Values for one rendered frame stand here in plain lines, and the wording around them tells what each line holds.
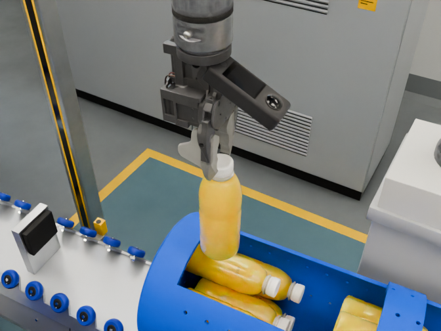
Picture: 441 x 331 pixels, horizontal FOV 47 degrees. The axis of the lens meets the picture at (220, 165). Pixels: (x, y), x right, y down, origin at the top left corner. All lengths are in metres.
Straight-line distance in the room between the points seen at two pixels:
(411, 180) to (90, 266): 0.80
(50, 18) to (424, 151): 0.94
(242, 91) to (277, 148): 2.19
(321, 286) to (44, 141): 2.51
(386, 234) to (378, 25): 1.24
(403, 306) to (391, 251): 0.36
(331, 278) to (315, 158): 1.71
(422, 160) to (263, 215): 1.60
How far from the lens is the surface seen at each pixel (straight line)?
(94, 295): 1.29
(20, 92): 3.90
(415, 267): 1.28
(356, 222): 2.75
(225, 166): 0.75
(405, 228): 1.19
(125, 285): 1.29
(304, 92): 2.55
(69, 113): 1.47
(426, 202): 1.14
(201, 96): 0.67
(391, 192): 1.14
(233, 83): 0.64
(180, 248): 0.94
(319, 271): 1.08
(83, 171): 1.60
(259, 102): 0.64
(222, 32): 0.62
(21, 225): 1.27
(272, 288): 1.02
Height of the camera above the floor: 1.96
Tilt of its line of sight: 41 degrees down
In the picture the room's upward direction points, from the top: straight up
